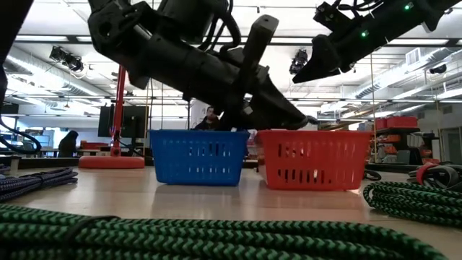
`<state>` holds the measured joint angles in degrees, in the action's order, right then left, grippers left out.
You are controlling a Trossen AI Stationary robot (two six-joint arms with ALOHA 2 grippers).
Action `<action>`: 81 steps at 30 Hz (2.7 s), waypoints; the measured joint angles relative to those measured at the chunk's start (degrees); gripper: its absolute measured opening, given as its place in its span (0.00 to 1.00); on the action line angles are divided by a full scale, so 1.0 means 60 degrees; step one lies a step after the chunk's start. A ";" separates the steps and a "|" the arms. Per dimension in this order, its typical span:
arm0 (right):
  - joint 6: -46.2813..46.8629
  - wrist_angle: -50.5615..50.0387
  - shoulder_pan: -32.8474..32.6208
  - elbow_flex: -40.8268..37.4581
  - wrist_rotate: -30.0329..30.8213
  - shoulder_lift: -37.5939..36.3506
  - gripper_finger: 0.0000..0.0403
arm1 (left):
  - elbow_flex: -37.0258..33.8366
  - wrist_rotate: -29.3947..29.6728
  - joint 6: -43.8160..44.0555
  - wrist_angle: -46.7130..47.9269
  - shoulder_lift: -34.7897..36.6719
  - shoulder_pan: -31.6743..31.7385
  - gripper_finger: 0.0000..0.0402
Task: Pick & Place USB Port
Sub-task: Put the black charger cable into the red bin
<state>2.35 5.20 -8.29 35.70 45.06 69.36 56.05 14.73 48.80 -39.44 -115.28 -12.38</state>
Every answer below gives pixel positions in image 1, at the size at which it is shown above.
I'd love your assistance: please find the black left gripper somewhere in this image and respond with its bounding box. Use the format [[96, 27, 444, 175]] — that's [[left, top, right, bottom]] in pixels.
[[183, 48, 310, 131]]

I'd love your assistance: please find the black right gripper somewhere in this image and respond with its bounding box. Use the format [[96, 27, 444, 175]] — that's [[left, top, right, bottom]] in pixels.
[[292, 24, 380, 85]]

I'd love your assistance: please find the thin black USB cable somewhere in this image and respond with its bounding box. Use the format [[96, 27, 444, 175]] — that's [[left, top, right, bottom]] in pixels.
[[362, 168, 383, 182]]

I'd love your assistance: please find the green braided cable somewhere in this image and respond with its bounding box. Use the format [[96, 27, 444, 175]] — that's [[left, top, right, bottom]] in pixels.
[[362, 181, 462, 229], [0, 204, 448, 260]]

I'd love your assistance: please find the thick black cable red tie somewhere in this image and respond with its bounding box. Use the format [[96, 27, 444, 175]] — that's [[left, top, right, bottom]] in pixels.
[[406, 161, 462, 192]]

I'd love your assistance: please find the blue braided cable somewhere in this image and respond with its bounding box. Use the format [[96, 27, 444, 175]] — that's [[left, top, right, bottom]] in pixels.
[[0, 167, 79, 202]]

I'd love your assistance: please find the black ceiling-mounted device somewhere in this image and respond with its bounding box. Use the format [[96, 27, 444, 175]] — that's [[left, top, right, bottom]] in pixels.
[[288, 49, 310, 76], [49, 45, 85, 73]]

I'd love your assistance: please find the red plastic basket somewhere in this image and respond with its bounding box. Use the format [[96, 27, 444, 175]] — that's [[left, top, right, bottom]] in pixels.
[[254, 129, 372, 191]]

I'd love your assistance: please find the person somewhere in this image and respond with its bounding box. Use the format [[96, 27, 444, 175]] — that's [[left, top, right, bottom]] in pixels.
[[57, 129, 79, 158], [193, 105, 222, 131]]

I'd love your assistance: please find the black storage shelf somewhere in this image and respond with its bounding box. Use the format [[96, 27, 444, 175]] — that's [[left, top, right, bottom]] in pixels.
[[373, 126, 440, 165]]

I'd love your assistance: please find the blue plastic basket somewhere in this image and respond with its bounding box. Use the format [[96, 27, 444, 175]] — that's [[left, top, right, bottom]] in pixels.
[[149, 129, 250, 187]]

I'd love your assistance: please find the black computer monitor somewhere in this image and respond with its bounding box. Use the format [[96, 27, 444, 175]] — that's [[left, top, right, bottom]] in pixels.
[[97, 105, 149, 139]]

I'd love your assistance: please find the red desk lamp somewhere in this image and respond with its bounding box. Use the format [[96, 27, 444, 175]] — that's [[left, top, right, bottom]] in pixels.
[[78, 64, 146, 170]]

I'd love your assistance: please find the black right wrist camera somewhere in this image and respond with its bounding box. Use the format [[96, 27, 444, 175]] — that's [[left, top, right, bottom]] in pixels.
[[313, 1, 358, 35]]

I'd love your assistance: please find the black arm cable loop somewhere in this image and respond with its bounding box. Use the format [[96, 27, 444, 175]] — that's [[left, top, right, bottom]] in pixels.
[[0, 117, 43, 156]]

